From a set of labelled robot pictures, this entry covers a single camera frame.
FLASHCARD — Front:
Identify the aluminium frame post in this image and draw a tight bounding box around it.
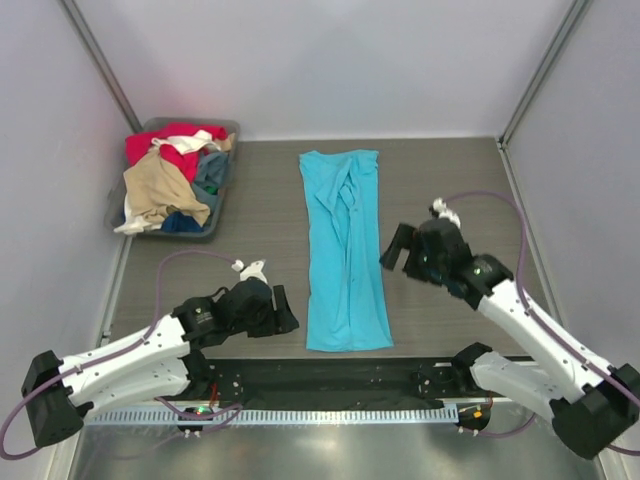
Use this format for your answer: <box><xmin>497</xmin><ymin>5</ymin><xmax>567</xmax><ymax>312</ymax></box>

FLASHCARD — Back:
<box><xmin>497</xmin><ymin>0</ymin><xmax>592</xmax><ymax>151</ymax></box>
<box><xmin>57</xmin><ymin>0</ymin><xmax>142</xmax><ymax>132</ymax></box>

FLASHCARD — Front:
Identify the turquoise t shirt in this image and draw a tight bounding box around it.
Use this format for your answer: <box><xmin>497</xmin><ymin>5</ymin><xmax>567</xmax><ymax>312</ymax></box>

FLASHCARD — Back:
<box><xmin>299</xmin><ymin>150</ymin><xmax>394</xmax><ymax>353</ymax></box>

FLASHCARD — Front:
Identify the white t shirt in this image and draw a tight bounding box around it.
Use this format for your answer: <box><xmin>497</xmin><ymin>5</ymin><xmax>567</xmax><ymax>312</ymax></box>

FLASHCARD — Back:
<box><xmin>114</xmin><ymin>123</ymin><xmax>231</xmax><ymax>235</ymax></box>

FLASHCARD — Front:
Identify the left aluminium frame post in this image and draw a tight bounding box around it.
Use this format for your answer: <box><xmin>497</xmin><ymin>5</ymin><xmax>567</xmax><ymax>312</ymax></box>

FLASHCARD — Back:
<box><xmin>57</xmin><ymin>0</ymin><xmax>142</xmax><ymax>132</ymax></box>

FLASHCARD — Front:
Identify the red t shirt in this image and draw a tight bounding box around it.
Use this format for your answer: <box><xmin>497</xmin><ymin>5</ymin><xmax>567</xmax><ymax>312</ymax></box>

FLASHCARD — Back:
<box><xmin>125</xmin><ymin>122</ymin><xmax>234</xmax><ymax>183</ymax></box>

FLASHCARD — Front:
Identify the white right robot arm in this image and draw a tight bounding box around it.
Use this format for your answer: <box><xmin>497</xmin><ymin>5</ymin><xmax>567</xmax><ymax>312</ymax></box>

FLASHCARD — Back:
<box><xmin>380</xmin><ymin>217</ymin><xmax>639</xmax><ymax>460</ymax></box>

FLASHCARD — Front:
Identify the grey plastic bin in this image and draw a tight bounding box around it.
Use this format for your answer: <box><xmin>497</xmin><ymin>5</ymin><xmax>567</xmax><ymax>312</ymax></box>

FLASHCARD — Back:
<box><xmin>125</xmin><ymin>117</ymin><xmax>240</xmax><ymax>241</ymax></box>

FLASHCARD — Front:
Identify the dark blue t shirt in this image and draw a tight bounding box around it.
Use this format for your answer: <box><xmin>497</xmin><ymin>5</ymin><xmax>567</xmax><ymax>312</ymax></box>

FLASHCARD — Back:
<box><xmin>160</xmin><ymin>211</ymin><xmax>203</xmax><ymax>234</ymax></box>

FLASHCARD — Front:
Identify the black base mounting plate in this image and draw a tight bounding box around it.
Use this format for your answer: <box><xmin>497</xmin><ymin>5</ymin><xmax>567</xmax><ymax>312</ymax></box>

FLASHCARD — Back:
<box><xmin>174</xmin><ymin>357</ymin><xmax>491</xmax><ymax>412</ymax></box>

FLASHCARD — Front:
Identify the right aluminium frame post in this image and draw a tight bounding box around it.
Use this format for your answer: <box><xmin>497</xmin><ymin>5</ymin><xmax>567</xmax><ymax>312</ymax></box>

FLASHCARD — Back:
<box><xmin>497</xmin><ymin>0</ymin><xmax>592</xmax><ymax>151</ymax></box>

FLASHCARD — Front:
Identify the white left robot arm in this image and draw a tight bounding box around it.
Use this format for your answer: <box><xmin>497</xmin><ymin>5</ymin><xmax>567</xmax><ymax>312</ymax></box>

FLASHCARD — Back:
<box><xmin>21</xmin><ymin>278</ymin><xmax>299</xmax><ymax>448</ymax></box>

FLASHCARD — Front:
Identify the white slotted cable duct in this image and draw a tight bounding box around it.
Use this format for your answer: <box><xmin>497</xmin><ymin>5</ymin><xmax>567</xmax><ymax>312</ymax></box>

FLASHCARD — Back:
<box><xmin>88</xmin><ymin>404</ymin><xmax>459</xmax><ymax>428</ymax></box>

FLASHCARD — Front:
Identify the grey blue t shirt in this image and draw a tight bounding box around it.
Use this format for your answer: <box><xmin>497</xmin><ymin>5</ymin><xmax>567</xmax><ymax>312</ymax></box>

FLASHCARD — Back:
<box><xmin>194</xmin><ymin>152</ymin><xmax>229</xmax><ymax>192</ymax></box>

